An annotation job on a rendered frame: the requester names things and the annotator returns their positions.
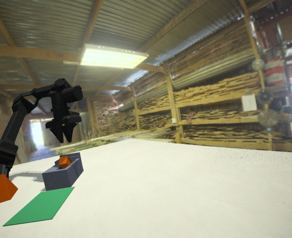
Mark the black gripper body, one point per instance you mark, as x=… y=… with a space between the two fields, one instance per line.
x=60 y=113

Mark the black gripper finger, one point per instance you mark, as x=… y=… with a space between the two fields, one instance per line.
x=68 y=131
x=58 y=133

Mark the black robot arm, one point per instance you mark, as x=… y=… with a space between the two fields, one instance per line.
x=61 y=92

